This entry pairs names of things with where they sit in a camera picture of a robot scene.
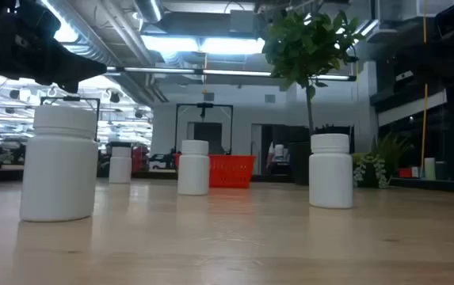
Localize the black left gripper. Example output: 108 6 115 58
0 23 108 94

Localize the white plastic pill bottle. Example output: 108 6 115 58
19 104 100 222
177 139 211 196
308 133 354 210
108 146 133 184

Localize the red plastic basket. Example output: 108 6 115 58
174 153 258 189

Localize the yellow vertical pole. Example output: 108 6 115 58
419 0 429 177

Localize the long linear ceiling light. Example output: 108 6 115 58
105 66 357 82

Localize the spiky green plant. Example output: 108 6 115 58
371 132 414 167

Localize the red cart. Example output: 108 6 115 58
132 145 151 173

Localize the light green cup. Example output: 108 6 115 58
424 157 437 181

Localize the dark green cup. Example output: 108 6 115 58
435 160 448 181

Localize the trailing succulent plant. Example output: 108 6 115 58
352 152 390 190

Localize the green leafy indoor tree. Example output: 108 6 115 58
261 9 366 138

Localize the black square planter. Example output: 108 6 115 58
288 124 355 186

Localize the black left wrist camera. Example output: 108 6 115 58
12 0 62 40

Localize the shiny round ceiling duct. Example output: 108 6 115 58
133 0 163 24

